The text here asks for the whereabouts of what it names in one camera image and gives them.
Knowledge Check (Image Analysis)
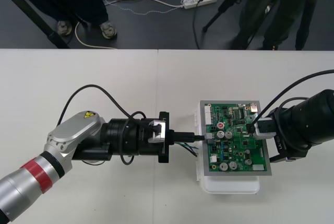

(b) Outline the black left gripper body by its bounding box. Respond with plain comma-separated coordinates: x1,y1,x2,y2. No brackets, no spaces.
158,111,175,164

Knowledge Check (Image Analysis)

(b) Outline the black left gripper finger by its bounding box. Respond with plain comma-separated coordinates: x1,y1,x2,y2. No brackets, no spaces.
174,131,196,138
174,137,196,144

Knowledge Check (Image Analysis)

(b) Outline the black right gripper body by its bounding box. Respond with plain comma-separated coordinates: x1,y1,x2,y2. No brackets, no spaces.
269,132,309,164

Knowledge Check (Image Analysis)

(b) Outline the cable bundle with connectors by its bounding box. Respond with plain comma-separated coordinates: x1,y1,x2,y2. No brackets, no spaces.
175,134,207,159

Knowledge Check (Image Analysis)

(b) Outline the green circuit board grey frame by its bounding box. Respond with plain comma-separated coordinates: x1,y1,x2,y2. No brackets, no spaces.
199,100,273,178

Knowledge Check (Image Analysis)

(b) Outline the black tripod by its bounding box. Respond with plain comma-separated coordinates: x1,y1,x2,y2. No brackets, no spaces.
202,0,261,33

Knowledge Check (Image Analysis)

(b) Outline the white power strip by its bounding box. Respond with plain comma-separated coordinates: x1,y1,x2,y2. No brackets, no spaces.
181,0,219,10

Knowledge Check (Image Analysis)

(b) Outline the black diagonal pole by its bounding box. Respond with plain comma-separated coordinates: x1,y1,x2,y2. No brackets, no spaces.
0,0,71,49

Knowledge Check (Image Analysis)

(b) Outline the pale grey left wrist camera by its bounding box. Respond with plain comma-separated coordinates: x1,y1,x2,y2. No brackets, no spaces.
147,119,168,144

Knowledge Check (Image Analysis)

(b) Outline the pale grey wrist camera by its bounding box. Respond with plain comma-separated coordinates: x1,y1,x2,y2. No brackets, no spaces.
147,119,168,144
253,117,277,141

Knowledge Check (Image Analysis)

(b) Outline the pale grey right wrist camera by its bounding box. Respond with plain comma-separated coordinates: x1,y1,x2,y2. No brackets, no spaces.
253,117,277,141

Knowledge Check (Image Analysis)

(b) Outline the black power cable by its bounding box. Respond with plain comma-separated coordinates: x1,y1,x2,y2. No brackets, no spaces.
192,0,204,50

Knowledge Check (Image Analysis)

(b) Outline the white floor cable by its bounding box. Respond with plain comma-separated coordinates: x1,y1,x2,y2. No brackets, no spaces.
74,0,184,51

